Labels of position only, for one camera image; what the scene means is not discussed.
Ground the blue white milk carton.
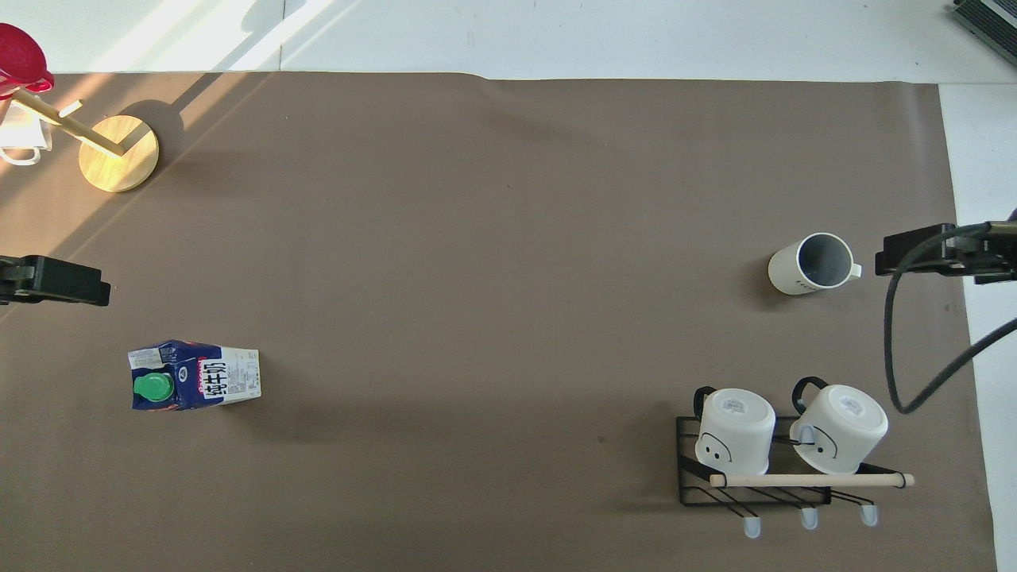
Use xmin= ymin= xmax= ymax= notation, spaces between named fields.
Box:
xmin=127 ymin=339 xmax=263 ymax=412

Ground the red cup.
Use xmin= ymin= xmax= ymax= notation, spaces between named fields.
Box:
xmin=0 ymin=22 xmax=56 ymax=101

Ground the white mug grey inside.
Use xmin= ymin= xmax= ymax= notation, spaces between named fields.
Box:
xmin=767 ymin=232 xmax=863 ymax=297

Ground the wooden mug tree stand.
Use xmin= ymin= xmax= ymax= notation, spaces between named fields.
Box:
xmin=10 ymin=86 xmax=160 ymax=194

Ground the dark grey device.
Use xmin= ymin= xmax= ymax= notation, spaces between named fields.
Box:
xmin=952 ymin=0 xmax=1017 ymax=58

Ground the white smiley mug black handle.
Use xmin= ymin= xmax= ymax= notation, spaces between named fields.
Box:
xmin=693 ymin=385 xmax=777 ymax=476
xmin=788 ymin=376 xmax=890 ymax=476

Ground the black wire rack wooden rod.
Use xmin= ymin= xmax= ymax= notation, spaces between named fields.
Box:
xmin=675 ymin=413 xmax=916 ymax=540

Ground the black cable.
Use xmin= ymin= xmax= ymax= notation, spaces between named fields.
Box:
xmin=884 ymin=222 xmax=1017 ymax=415

